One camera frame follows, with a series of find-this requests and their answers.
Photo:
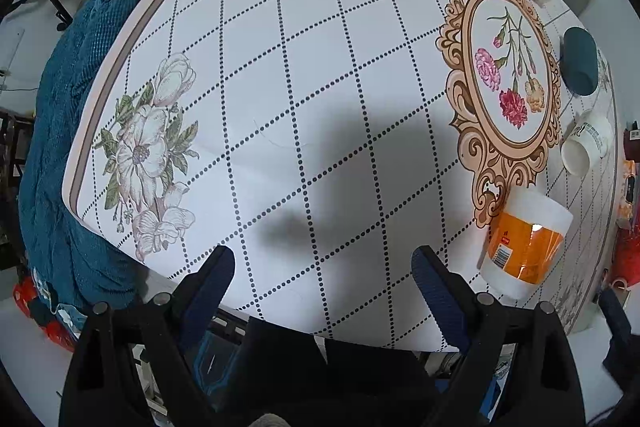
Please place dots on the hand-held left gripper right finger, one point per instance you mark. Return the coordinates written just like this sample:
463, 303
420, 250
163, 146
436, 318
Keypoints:
440, 298

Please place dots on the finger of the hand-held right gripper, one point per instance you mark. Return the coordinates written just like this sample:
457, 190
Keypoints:
614, 322

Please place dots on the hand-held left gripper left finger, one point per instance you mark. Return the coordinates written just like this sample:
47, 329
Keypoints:
215, 283

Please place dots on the white cup with orange label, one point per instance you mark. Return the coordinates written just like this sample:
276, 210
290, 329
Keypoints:
525, 247

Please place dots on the white printed paper cup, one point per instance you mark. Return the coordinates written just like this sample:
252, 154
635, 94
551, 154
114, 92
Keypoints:
587, 142

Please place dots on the dark teal cup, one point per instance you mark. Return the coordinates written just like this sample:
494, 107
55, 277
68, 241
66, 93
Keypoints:
580, 59

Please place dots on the floral checked tablecloth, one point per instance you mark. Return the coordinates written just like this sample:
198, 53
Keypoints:
310, 82

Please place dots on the blue knitted blanket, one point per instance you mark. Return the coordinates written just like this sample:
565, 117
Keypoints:
65, 117

